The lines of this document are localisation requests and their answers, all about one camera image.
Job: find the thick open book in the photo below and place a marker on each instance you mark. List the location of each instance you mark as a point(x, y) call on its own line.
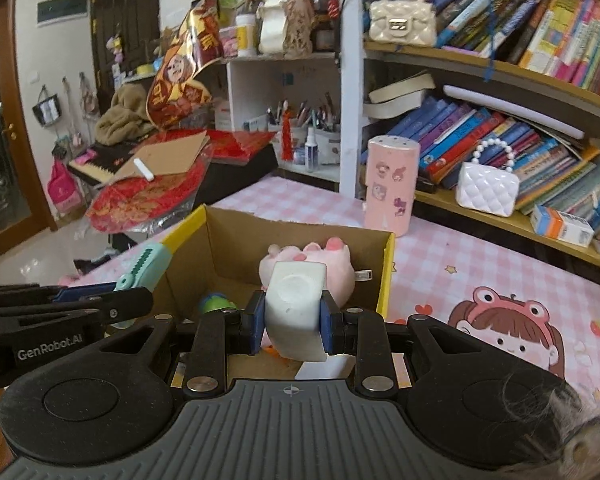
point(400, 95)

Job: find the carved wooden ornament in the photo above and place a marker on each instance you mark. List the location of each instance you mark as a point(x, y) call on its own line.
point(300, 35)

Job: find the green grey toy car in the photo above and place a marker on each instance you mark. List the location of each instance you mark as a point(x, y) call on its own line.
point(217, 304)

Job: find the orange white small box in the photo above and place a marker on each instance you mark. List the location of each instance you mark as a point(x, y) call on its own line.
point(562, 225)

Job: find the white shelf unit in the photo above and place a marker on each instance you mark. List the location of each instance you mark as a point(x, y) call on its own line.
point(350, 110)

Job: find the row of books under ceiling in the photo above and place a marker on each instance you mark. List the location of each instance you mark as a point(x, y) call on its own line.
point(555, 30)

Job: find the black white hanging bag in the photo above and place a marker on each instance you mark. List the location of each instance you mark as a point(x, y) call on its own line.
point(47, 110)

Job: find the red patterned paper stack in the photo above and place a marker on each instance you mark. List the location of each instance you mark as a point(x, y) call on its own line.
point(145, 195)

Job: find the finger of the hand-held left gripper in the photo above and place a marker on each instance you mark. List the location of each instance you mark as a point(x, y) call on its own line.
point(130, 302)
point(80, 292)

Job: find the wooden bookshelf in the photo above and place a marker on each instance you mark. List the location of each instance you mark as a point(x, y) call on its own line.
point(430, 53)

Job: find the white marker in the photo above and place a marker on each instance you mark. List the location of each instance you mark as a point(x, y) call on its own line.
point(144, 169)

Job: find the brown framed glass door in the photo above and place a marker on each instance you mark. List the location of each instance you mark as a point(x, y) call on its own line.
point(27, 185)

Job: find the pink hanging bag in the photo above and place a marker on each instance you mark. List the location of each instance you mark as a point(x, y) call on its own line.
point(65, 190)

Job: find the cream ornament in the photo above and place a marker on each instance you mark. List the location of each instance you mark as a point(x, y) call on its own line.
point(275, 25)

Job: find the cream quilted handbag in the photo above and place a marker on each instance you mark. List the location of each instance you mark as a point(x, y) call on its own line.
point(402, 25)

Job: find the black electric piano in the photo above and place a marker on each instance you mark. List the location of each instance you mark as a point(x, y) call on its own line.
point(240, 170)

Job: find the red tassel ornament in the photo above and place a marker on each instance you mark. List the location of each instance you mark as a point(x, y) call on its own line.
point(285, 135)

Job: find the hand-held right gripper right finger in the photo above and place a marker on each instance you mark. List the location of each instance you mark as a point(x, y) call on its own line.
point(325, 325)

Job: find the yellow cardboard box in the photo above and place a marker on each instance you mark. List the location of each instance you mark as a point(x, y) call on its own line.
point(230, 250)

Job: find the dark wall panel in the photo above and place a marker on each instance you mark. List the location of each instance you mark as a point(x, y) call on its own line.
point(62, 10)

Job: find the brown plush cloth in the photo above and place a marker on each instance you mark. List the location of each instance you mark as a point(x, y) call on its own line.
point(125, 120)

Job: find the small white bottle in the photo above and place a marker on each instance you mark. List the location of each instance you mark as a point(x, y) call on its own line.
point(311, 152)

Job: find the white quilted handbag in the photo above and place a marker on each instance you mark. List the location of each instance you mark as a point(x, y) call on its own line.
point(485, 190)

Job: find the white yellow jar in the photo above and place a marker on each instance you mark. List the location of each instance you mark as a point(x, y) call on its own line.
point(246, 35)

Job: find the pink box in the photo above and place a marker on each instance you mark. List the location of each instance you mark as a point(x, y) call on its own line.
point(227, 42)

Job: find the white paper roll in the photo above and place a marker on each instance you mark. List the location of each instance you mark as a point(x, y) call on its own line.
point(505, 105)

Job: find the dark wooden door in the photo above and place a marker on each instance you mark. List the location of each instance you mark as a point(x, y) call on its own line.
point(125, 10)

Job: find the white pen holder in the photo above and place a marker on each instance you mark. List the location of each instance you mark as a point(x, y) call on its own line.
point(325, 145)

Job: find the dark jar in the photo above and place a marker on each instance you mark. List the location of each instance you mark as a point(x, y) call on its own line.
point(325, 35)

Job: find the row of blue books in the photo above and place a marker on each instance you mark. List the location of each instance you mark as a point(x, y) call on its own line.
point(480, 125)

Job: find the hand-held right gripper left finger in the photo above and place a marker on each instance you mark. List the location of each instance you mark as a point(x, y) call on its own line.
point(254, 327)

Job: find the large pink plush pig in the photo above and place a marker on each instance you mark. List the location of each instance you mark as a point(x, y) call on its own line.
point(340, 275)

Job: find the brown cardboard sheet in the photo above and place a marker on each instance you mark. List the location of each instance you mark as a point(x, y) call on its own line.
point(175, 152)

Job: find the pink sticker container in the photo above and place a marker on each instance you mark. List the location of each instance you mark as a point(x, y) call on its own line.
point(390, 185)

